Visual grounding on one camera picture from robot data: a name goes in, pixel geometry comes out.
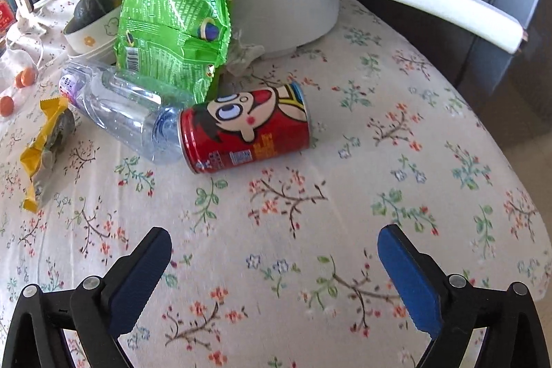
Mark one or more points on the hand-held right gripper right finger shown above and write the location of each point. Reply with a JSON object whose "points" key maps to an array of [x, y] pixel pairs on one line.
{"points": [[409, 286]]}

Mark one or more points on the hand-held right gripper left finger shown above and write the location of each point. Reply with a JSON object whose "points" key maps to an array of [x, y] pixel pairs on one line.
{"points": [[138, 286]]}

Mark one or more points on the red cartoon can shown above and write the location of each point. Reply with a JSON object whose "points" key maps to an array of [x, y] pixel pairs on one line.
{"points": [[246, 126]]}

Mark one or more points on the yellow snack wrapper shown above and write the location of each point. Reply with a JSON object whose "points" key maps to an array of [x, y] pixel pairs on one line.
{"points": [[43, 144]]}

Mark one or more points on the clear plastic bottle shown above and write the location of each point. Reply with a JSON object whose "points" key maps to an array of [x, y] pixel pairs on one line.
{"points": [[125, 109]]}

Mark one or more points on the small orange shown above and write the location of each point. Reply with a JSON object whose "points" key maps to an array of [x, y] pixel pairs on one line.
{"points": [[24, 78], [6, 106]]}

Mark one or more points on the white bowl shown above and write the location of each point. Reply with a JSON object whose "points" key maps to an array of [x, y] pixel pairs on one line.
{"points": [[90, 38]]}

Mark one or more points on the crumpled clear plastic wrap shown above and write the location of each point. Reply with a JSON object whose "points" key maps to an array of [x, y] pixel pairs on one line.
{"points": [[243, 53]]}

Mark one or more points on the green snack bag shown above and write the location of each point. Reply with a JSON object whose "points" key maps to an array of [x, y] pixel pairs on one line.
{"points": [[164, 27]]}

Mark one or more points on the dark green pumpkin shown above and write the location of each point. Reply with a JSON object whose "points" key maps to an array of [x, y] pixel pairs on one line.
{"points": [[97, 1]]}

